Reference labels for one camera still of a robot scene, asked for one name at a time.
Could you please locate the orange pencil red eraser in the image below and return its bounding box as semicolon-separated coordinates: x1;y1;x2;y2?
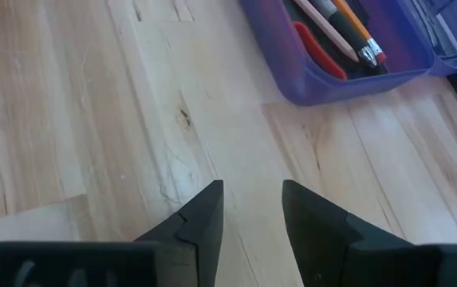
331;0;388;65

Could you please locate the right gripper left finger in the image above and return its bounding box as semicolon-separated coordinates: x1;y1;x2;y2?
0;179;225;287

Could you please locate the purple plastic supply box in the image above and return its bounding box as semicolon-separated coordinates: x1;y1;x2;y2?
238;0;457;108

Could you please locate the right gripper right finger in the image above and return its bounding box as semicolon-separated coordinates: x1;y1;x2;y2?
282;179;457;287

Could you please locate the black pen silver tip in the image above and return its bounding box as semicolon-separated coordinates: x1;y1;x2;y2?
309;0;379;68

